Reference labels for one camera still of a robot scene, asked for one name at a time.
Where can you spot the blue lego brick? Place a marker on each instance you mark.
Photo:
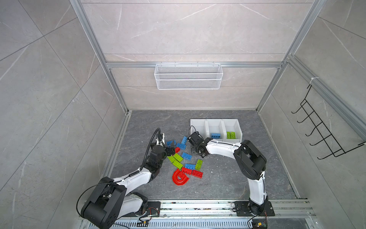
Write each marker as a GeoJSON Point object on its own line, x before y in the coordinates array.
{"type": "Point", "coordinates": [216, 135]}

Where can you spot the red lego brick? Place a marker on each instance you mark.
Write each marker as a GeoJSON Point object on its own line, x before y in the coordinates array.
{"type": "Point", "coordinates": [197, 174]}
{"type": "Point", "coordinates": [187, 171]}

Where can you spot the blue brick studs down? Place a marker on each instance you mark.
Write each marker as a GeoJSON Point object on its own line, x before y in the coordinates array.
{"type": "Point", "coordinates": [181, 146]}

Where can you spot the white left bin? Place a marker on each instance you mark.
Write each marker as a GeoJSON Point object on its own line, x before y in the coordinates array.
{"type": "Point", "coordinates": [201, 126]}

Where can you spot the white wire mesh basket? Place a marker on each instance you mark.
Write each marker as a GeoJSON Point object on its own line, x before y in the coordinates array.
{"type": "Point", "coordinates": [188, 76]}

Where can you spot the white right bin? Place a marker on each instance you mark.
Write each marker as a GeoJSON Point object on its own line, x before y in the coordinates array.
{"type": "Point", "coordinates": [232, 125]}

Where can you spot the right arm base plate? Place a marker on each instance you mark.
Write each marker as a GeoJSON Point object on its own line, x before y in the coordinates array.
{"type": "Point", "coordinates": [249, 208]}

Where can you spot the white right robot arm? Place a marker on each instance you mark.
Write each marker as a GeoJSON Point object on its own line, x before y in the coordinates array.
{"type": "Point", "coordinates": [251, 162]}

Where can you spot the red arch lego piece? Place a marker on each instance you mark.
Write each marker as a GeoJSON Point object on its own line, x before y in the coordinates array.
{"type": "Point", "coordinates": [179, 178]}

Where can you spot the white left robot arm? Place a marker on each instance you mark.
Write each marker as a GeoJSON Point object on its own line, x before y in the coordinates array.
{"type": "Point", "coordinates": [115, 198]}

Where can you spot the black wire hook rack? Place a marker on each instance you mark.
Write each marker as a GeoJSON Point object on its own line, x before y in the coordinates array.
{"type": "Point", "coordinates": [324, 132]}

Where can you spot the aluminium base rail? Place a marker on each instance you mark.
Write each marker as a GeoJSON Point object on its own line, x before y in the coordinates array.
{"type": "Point", "coordinates": [218, 214]}

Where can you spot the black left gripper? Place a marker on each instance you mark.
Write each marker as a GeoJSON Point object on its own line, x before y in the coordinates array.
{"type": "Point", "coordinates": [168, 151]}

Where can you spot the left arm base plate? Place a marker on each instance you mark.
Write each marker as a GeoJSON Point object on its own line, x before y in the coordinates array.
{"type": "Point", "coordinates": [149, 209]}

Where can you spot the blue brick far left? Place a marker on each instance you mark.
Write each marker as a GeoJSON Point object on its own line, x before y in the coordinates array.
{"type": "Point", "coordinates": [171, 142]}

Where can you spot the blue brick lower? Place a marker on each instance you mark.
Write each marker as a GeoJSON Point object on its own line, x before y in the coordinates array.
{"type": "Point", "coordinates": [190, 166]}

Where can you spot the blue brick centre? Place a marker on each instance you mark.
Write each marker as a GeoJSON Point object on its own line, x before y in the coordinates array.
{"type": "Point", "coordinates": [186, 156]}

